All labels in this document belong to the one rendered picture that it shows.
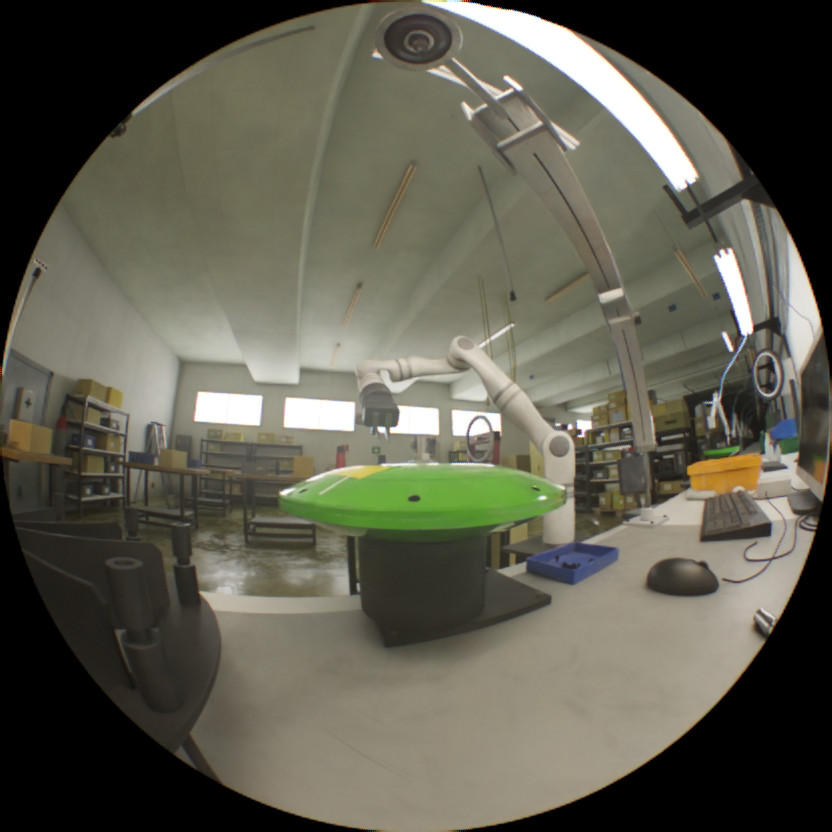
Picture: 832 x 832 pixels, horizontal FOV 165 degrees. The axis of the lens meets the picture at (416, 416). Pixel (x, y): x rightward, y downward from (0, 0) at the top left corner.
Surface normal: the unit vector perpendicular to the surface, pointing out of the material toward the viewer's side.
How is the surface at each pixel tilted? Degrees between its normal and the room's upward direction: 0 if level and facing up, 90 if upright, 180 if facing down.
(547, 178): 171
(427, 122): 180
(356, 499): 25
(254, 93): 180
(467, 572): 90
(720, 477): 94
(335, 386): 90
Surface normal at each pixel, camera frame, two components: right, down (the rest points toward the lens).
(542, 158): 0.12, 0.99
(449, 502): 0.02, -0.97
